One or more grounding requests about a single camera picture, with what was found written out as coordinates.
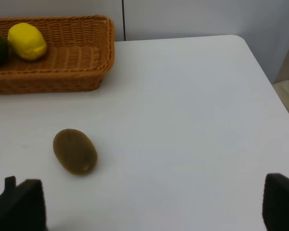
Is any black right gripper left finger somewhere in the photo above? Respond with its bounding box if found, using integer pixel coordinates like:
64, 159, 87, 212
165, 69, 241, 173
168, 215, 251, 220
0, 176, 48, 231

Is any brown kiwi fruit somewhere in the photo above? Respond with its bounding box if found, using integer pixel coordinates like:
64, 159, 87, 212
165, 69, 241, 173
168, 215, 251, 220
53, 128, 98, 176

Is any orange wicker basket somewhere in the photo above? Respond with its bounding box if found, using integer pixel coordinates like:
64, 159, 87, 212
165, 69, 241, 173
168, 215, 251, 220
0, 15, 115, 95

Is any yellow lemon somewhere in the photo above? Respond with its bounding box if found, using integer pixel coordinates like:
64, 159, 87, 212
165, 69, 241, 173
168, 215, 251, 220
8, 23, 47, 61

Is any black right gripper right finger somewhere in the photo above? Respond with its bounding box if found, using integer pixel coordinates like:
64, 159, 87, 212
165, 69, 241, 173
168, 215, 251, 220
262, 173, 289, 231

